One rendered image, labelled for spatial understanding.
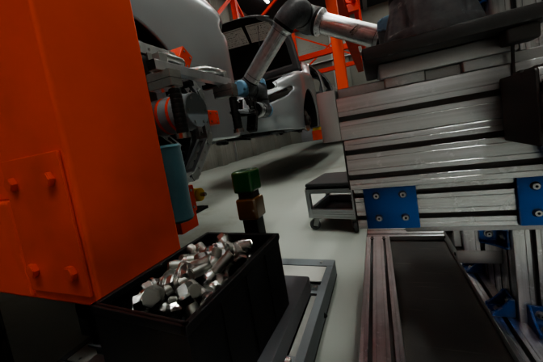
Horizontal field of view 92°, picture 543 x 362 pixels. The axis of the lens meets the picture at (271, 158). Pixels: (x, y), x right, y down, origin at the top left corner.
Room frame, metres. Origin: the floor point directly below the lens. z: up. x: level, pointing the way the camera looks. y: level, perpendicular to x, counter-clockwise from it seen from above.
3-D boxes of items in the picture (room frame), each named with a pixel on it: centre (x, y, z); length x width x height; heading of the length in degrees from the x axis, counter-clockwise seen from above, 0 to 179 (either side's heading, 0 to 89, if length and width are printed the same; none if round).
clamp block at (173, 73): (0.80, 0.27, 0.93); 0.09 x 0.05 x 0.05; 67
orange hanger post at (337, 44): (4.41, -1.10, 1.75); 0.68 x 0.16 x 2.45; 67
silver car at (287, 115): (5.84, -0.50, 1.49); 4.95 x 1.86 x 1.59; 157
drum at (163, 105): (1.01, 0.33, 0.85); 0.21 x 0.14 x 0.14; 67
